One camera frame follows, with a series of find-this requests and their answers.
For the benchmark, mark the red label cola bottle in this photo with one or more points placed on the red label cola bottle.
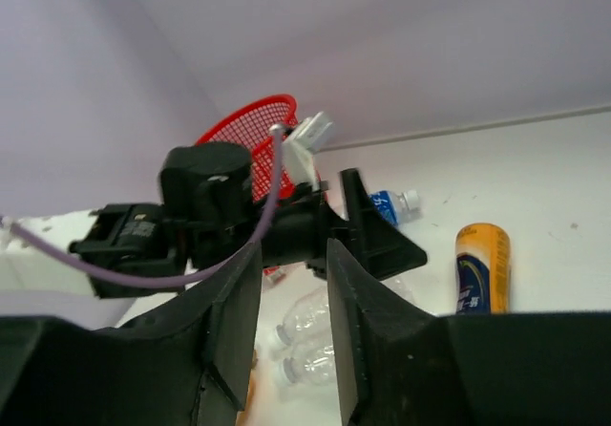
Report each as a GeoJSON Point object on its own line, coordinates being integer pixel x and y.
{"type": "Point", "coordinates": [272, 276]}

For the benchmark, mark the clear crushed plastic bottle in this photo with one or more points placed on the clear crushed plastic bottle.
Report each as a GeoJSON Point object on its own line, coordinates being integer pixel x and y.
{"type": "Point", "coordinates": [309, 363]}

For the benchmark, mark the blue label plastic bottle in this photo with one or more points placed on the blue label plastic bottle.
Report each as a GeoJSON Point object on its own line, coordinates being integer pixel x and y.
{"type": "Point", "coordinates": [397, 208]}

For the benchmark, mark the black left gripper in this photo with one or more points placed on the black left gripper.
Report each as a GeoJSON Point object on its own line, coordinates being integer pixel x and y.
{"type": "Point", "coordinates": [304, 222]}

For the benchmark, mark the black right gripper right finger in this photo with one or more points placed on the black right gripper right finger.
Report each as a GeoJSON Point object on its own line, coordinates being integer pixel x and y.
{"type": "Point", "coordinates": [399, 365]}

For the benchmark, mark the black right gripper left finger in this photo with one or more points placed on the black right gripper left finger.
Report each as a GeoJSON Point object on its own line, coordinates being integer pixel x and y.
{"type": "Point", "coordinates": [186, 362]}

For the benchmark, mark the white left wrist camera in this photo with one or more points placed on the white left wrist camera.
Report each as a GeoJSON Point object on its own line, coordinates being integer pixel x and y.
{"type": "Point", "coordinates": [302, 144]}

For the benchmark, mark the red mesh plastic bin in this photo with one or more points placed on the red mesh plastic bin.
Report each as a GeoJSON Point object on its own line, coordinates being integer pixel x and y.
{"type": "Point", "coordinates": [249, 127]}

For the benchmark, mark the yellow blue label bottle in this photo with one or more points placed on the yellow blue label bottle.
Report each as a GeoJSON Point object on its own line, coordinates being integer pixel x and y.
{"type": "Point", "coordinates": [483, 269]}

